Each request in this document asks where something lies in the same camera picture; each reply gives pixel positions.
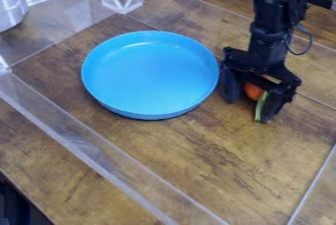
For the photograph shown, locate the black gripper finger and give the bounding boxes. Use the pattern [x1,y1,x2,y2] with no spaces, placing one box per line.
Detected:
[257,84,296,123]
[220,62,243,103]

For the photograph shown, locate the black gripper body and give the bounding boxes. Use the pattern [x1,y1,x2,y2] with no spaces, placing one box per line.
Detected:
[223,24,301,90]

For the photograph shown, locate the orange toy carrot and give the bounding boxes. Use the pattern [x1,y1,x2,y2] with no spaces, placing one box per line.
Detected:
[243,83,268,122]

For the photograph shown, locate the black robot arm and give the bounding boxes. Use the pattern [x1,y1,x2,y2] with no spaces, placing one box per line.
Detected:
[221,0,307,123]

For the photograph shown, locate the blue round tray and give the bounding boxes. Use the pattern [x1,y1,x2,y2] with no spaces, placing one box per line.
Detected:
[81,30,219,120]

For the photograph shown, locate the clear acrylic enclosure panel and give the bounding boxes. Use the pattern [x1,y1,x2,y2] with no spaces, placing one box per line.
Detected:
[0,56,228,225]

